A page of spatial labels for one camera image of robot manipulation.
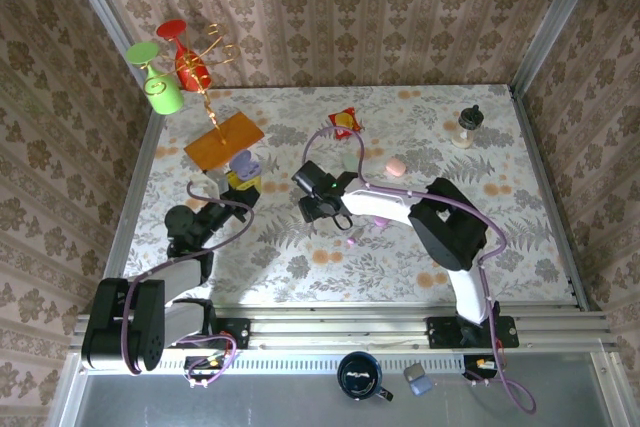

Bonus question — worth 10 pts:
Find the perforated metal strip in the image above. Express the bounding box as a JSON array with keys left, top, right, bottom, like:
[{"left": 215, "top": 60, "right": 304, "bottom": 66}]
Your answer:
[{"left": 159, "top": 355, "right": 466, "bottom": 376}]

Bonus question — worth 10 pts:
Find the black topped sand timer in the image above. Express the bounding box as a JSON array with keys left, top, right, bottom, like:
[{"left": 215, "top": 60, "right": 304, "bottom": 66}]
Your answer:
[{"left": 451, "top": 104, "right": 485, "bottom": 149}]

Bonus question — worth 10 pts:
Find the green wine glass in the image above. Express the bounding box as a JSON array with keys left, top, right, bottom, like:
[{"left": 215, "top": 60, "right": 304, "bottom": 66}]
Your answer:
[{"left": 124, "top": 41, "right": 185, "bottom": 116}]

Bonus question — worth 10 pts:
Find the red wine glass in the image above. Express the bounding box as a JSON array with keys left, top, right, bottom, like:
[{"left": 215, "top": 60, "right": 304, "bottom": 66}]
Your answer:
[{"left": 155, "top": 19, "right": 214, "bottom": 92}]

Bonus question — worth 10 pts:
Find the small grey blue box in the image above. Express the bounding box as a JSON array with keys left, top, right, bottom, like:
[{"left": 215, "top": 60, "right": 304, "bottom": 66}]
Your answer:
[{"left": 403, "top": 363, "right": 434, "bottom": 396}]

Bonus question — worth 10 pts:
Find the dark blue mug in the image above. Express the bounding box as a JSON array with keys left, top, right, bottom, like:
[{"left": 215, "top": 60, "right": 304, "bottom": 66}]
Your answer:
[{"left": 335, "top": 350, "right": 394, "bottom": 402}]

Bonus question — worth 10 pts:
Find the aluminium side rail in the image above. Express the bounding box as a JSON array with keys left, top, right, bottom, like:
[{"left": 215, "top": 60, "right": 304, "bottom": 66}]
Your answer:
[
  {"left": 508, "top": 86, "right": 601, "bottom": 313},
  {"left": 92, "top": 111, "right": 169, "bottom": 316}
]

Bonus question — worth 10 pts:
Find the aluminium cross rail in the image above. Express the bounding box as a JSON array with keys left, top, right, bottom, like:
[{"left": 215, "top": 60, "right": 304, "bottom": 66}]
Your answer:
[{"left": 69, "top": 302, "right": 614, "bottom": 352}]

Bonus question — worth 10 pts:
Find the aluminium frame post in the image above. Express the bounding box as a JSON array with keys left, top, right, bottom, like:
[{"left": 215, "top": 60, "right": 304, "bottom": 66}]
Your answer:
[
  {"left": 55, "top": 0, "right": 166, "bottom": 118},
  {"left": 507, "top": 0, "right": 611, "bottom": 96}
]

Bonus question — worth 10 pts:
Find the lilac blue earbud case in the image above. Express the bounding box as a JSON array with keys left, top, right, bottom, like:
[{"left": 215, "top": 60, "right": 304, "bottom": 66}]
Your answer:
[{"left": 228, "top": 149, "right": 262, "bottom": 182}]

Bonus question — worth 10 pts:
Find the red snack packet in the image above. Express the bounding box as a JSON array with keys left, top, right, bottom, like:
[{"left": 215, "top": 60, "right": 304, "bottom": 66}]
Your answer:
[{"left": 327, "top": 106, "right": 363, "bottom": 141}]

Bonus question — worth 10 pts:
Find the grey metal tray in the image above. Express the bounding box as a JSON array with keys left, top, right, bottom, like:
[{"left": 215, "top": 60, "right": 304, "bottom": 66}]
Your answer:
[{"left": 49, "top": 351, "right": 626, "bottom": 427}]

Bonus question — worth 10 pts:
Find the gold wire rack orange base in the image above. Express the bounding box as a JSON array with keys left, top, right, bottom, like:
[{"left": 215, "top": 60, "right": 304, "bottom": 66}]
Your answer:
[{"left": 142, "top": 21, "right": 266, "bottom": 177}]

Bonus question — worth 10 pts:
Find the black connector block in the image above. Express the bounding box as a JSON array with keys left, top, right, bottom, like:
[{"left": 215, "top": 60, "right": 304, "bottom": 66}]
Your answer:
[
  {"left": 183, "top": 354, "right": 226, "bottom": 382},
  {"left": 462, "top": 354, "right": 501, "bottom": 382}
]

